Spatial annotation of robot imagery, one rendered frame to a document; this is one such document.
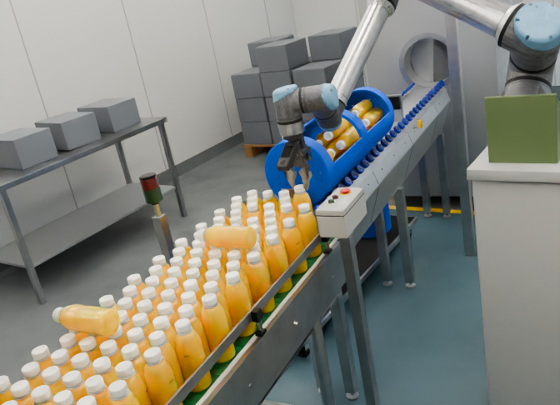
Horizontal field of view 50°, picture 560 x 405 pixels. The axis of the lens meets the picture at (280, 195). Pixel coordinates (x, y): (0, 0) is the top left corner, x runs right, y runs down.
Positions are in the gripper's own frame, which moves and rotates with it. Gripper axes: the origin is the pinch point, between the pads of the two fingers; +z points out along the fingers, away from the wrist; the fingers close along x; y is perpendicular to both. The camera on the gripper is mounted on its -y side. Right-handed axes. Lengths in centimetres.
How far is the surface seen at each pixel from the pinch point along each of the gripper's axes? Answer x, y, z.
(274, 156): 17.4, 16.1, -7.1
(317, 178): 0.4, 16.1, 2.7
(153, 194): 43, -29, -9
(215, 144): 300, 365, 95
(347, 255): -19.6, -10.8, 20.9
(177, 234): 214, 167, 110
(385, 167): -3, 83, 23
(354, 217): -24.4, -10.5, 6.2
